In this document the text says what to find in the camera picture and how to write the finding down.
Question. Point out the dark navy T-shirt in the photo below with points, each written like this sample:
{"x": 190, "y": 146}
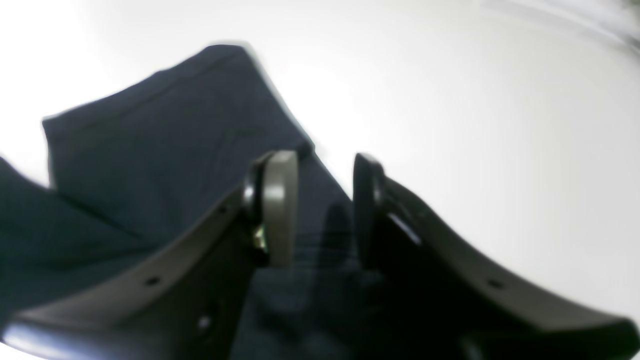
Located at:
{"x": 134, "y": 170}

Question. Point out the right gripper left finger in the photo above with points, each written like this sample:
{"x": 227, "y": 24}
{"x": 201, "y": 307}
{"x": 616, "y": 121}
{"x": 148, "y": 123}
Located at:
{"x": 183, "y": 302}

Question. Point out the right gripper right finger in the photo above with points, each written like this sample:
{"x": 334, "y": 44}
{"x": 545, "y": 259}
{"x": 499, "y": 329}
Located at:
{"x": 452, "y": 302}

